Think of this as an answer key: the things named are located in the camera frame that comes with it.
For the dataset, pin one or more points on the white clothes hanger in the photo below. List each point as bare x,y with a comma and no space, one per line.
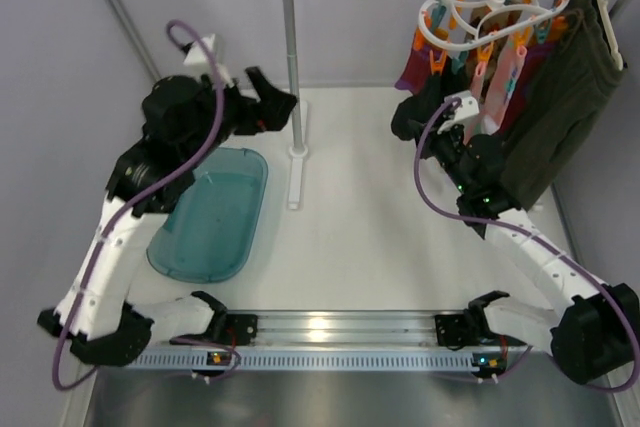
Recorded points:
609,34

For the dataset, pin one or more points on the teal plastic basin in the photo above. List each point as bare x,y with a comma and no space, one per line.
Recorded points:
208,237

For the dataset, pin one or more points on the pink patterned sock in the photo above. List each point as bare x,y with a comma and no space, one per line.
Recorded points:
501,88

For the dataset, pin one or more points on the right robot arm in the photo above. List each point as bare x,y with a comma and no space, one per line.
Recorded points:
590,327

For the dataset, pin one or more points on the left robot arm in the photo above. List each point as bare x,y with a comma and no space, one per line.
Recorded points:
184,121

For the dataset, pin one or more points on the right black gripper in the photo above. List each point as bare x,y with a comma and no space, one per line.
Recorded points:
420,120

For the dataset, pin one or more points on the grey slotted cable duct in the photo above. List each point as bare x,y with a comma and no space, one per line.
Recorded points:
317,360

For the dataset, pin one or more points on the black sock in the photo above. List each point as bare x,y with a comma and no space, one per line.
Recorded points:
413,113

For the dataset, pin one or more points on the white round clip hanger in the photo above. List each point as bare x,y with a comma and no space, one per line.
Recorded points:
462,25

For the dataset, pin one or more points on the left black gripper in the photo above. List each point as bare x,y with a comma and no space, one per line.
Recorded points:
248,110

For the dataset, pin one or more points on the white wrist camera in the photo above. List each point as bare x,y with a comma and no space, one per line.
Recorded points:
196,61
461,109

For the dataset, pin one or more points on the maroon purple sock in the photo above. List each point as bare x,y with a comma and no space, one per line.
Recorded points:
418,66
536,57

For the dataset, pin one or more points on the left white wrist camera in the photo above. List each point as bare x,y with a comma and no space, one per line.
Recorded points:
196,61

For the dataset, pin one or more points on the dark green shorts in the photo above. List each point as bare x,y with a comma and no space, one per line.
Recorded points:
566,98

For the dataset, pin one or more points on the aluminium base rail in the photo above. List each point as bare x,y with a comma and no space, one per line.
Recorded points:
345,327

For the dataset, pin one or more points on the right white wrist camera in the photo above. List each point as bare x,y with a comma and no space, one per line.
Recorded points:
461,109

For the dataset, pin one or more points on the argyle brown orange sock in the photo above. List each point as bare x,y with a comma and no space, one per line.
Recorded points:
481,62

